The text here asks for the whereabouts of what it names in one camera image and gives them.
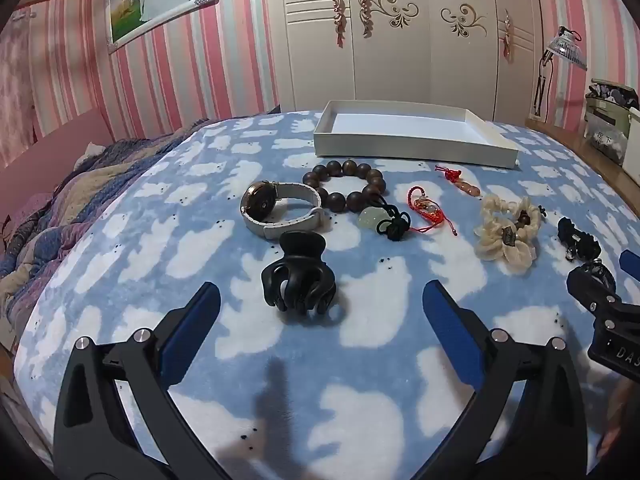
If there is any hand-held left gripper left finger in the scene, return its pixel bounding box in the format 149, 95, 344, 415
52, 281, 236, 480

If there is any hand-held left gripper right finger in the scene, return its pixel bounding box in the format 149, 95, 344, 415
415, 280, 588, 480

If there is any black cord bracelet with charms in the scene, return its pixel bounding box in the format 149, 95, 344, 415
556, 216, 602, 262

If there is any cream fabric scrunchie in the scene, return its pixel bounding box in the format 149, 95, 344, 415
474, 195, 547, 275

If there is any red cord charm bracelet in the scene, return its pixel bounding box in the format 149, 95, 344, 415
407, 186, 458, 237

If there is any jade pendant with black cord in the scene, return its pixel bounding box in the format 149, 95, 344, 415
357, 195, 412, 243

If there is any wristwatch with cream strap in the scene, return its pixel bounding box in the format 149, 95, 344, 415
240, 181, 326, 240

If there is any white shallow cardboard box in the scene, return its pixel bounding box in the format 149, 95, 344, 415
313, 100, 522, 170

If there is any person's right hand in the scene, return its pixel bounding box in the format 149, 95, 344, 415
597, 375, 640, 461

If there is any blue blanket with white bears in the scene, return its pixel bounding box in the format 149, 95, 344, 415
12, 110, 640, 480

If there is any black hair claw clip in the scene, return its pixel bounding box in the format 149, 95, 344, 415
260, 231, 337, 316

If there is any green storage box with clutter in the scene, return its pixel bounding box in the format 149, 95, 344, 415
584, 79, 640, 166

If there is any striped patchwork quilt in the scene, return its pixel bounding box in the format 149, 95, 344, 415
0, 105, 281, 321

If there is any pink headboard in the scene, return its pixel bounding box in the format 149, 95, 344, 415
0, 107, 115, 171

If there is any lamp with glass shade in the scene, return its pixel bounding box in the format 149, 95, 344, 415
532, 25, 588, 121

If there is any cream wardrobe with carved ornaments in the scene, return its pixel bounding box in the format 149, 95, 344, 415
262, 0, 546, 122

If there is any framed wedding photo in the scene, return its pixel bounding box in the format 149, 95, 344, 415
102, 0, 221, 53

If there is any orange gourd pendant red cord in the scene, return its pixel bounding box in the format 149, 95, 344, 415
434, 165, 482, 197

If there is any wooden bed frame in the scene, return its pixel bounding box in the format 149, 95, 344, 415
525, 115, 640, 198

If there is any dark wooden bead bracelet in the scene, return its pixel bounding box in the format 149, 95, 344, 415
302, 160, 387, 216

